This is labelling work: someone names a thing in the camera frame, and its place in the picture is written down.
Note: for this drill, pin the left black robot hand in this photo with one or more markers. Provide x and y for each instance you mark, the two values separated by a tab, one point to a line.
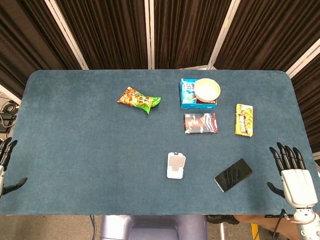
5	150

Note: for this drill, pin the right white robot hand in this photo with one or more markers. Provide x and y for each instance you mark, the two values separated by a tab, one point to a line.
298	186

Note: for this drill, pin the black smartphone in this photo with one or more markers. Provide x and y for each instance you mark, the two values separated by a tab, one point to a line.
233	175

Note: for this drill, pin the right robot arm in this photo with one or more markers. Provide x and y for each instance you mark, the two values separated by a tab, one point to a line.
306	220

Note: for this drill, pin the purple robot base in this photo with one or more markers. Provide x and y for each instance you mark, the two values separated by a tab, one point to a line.
155	227

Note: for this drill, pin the white plastic phone stand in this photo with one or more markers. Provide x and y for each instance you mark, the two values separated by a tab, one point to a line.
176	166

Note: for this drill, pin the blue table mat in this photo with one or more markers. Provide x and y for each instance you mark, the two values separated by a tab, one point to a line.
87	150

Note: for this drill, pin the black shoe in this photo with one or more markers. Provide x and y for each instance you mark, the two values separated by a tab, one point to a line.
222	219

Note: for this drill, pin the yellow snack box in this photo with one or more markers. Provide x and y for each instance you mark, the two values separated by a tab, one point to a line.
243	120

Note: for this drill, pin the brown curtain screen panel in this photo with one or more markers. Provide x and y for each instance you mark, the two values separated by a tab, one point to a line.
311	100
27	37
107	32
270	32
185	30

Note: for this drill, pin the black red card box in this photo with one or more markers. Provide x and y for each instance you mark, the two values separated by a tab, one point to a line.
200	123

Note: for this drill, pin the cream bowl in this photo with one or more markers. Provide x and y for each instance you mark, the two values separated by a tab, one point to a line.
207	90

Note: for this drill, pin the green orange snack bag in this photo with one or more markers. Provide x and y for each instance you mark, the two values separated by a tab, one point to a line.
137	100

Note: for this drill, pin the blue snack box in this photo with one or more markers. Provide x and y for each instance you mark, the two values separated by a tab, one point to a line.
187	97

